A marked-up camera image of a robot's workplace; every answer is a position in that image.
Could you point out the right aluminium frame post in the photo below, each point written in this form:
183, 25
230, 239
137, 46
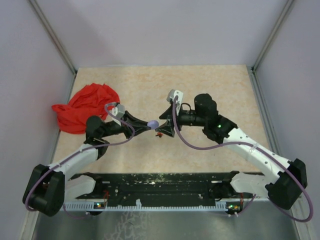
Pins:
285, 12

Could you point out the lilac earbud charging case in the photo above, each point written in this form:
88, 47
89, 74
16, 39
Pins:
153, 124

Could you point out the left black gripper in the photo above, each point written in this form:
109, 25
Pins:
129, 118

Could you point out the red crumpled cloth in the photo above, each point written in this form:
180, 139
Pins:
87, 102

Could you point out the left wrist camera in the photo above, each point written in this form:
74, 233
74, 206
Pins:
118, 111

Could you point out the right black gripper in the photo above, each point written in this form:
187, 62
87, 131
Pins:
167, 128

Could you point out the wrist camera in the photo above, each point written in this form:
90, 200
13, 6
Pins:
176, 94
118, 111

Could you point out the aluminium rail right side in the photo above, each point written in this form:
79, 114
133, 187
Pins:
264, 112

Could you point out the aluminium frame post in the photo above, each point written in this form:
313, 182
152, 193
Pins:
285, 12
53, 36

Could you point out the black orange earbud lower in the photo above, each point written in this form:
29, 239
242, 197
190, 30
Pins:
159, 135

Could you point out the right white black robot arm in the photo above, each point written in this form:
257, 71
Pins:
281, 180

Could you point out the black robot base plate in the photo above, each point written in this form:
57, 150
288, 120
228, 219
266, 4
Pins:
163, 189

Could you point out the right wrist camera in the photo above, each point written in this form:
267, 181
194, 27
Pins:
176, 94

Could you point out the left aluminium frame post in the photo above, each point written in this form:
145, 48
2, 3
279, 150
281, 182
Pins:
53, 36

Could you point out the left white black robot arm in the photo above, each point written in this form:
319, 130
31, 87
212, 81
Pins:
50, 186

